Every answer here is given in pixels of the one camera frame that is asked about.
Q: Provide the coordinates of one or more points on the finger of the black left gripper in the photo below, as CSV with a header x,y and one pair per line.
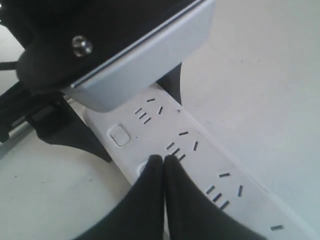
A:
x,y
171,83

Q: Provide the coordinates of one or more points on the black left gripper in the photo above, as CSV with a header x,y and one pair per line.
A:
x,y
57,123

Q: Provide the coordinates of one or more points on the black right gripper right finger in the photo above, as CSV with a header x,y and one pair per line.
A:
x,y
191,215

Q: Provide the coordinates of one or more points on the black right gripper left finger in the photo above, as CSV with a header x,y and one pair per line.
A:
x,y
140,214

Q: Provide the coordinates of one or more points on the white five-outlet power strip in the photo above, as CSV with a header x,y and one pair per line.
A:
x,y
153,123

